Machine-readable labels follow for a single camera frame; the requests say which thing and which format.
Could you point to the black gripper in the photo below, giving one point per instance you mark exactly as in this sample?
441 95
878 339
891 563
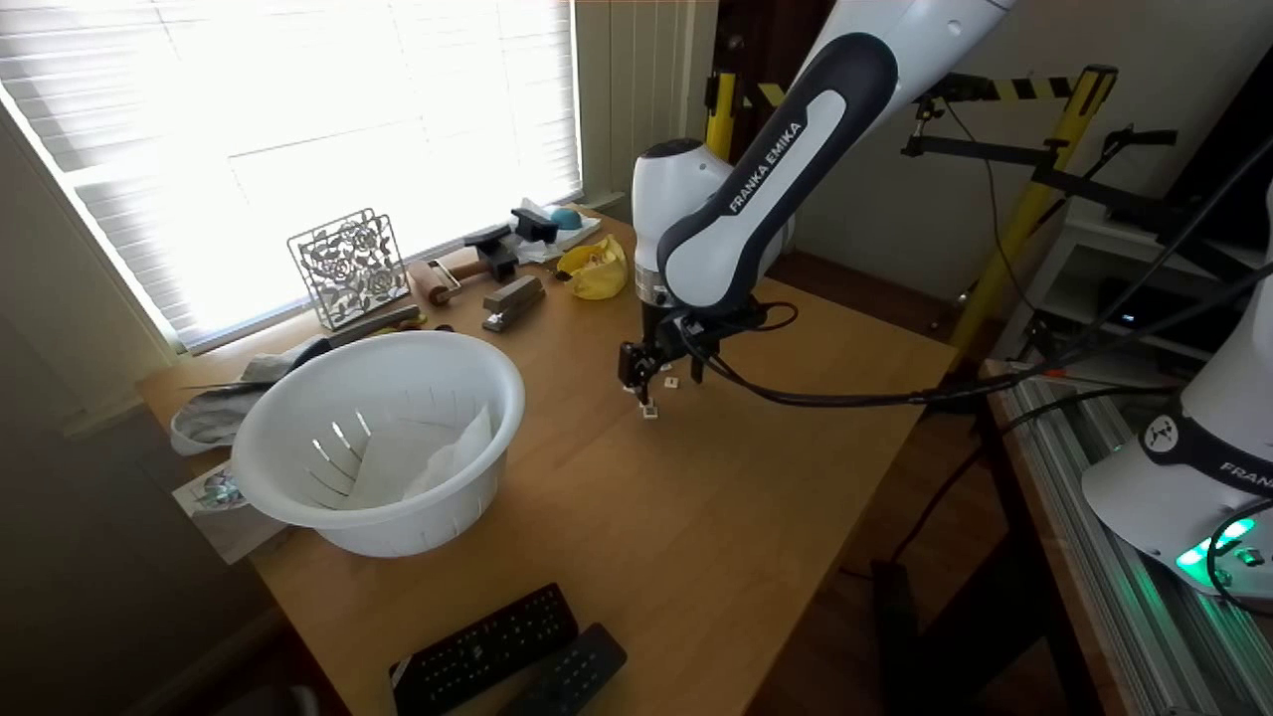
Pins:
668 339

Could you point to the white Franka Panda arm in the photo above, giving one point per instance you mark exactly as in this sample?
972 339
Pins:
758 175

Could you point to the grey metal block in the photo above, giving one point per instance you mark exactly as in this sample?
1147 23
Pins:
509 303

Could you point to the yellow plastic container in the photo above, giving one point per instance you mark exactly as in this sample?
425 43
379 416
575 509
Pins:
596 273

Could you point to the white flat tray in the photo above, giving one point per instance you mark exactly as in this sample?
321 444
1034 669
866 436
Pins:
577 241

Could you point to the small teal object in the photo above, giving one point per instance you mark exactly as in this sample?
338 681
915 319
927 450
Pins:
566 222

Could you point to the black stapler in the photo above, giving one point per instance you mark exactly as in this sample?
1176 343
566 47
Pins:
535 225

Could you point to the black boxy tool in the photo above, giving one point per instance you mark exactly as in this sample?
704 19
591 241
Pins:
496 253

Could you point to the white plastic bowl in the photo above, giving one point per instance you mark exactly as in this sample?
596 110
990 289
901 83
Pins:
399 513

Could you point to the small black remote control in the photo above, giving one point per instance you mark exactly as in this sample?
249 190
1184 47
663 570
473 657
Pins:
570 677

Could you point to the large black remote control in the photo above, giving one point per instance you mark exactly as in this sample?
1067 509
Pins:
481 652

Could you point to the dark wooden door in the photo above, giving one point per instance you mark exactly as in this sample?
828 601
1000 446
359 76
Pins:
750 33

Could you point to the yellow black striped stand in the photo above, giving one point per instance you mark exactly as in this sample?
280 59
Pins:
1026 213

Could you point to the white shelf unit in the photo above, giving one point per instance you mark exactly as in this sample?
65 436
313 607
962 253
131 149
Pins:
1079 285

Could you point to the grey white cloth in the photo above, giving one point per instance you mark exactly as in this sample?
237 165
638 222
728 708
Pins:
212 416

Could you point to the small metal disc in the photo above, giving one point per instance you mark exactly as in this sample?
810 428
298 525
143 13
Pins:
219 490

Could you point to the white paper card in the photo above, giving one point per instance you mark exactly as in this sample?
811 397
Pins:
219 535

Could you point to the white window blinds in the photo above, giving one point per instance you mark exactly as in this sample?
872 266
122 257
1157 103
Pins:
265 133

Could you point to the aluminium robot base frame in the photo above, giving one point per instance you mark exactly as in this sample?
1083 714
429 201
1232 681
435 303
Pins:
1128 637

